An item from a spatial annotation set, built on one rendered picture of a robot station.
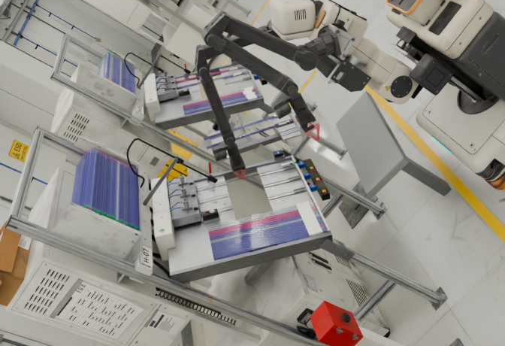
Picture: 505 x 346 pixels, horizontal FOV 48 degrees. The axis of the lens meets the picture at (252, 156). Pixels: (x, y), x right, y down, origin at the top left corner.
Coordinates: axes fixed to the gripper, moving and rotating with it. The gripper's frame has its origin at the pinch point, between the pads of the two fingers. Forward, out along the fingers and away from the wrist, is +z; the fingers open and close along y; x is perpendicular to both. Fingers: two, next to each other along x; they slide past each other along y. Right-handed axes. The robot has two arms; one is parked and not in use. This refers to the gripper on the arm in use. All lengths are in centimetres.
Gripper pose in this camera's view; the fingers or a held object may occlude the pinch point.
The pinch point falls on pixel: (241, 177)
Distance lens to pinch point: 294.6
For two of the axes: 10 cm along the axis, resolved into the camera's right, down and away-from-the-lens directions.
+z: 2.5, 8.1, 5.2
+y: 1.9, 4.9, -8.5
